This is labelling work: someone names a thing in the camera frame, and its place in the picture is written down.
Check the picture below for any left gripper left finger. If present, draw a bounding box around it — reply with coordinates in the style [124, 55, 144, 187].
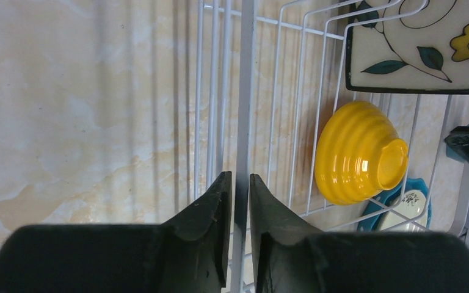
[0, 172, 232, 292]

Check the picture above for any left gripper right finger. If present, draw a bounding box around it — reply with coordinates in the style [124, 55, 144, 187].
[250, 174, 469, 292]

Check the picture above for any blue rimmed bowl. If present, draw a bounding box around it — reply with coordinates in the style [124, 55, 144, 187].
[357, 178, 432, 232]

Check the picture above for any square floral plate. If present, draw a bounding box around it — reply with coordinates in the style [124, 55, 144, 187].
[345, 1, 469, 95]

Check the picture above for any orange yellow bowl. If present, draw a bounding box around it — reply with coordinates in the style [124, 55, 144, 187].
[314, 101, 409, 206]

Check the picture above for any white wire dish rack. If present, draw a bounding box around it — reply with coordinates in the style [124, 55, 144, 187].
[193, 1, 469, 292]

